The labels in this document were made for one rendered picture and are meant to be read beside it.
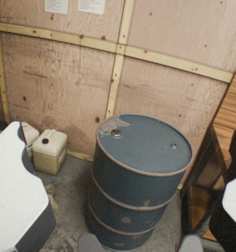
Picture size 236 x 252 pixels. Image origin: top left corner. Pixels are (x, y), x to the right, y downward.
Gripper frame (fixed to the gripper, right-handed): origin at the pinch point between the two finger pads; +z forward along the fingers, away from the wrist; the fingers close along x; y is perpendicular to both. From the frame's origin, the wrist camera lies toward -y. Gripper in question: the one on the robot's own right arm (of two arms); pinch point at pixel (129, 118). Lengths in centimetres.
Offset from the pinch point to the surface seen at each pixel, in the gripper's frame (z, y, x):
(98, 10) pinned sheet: 152, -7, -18
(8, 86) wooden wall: 175, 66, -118
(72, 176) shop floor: 123, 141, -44
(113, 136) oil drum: 82, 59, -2
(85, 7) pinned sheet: 154, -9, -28
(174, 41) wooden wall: 137, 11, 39
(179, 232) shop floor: 74, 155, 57
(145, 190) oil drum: 54, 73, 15
